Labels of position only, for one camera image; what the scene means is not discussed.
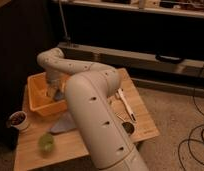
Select orange plastic tray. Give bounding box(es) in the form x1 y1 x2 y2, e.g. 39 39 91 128
27 72 67 116

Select blue sponge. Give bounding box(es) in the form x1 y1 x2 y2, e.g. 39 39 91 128
54 91 64 101

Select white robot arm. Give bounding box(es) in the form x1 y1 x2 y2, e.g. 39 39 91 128
37 48 149 171

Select grey blue cloth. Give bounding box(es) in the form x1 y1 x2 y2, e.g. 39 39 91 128
49 112 76 134

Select white cup with snacks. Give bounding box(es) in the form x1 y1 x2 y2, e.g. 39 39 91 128
8 111 30 131

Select metal lamp stand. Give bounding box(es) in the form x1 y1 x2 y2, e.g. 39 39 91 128
58 0 71 45

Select wooden table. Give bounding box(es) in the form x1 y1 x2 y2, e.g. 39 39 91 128
14 68 159 171

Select small metal cup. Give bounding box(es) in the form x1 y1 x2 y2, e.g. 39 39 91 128
122 122 135 135

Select grey low shelf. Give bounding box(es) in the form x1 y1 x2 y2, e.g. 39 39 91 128
58 42 204 78

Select black device on shelf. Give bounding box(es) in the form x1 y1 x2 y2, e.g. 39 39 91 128
155 54 184 64

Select upper wooden shelf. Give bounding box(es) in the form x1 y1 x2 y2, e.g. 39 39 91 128
51 0 204 20

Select white handled spoon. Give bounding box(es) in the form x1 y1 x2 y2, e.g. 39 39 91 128
117 88 136 122

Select black floor cables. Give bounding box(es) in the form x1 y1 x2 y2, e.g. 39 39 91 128
177 61 204 171

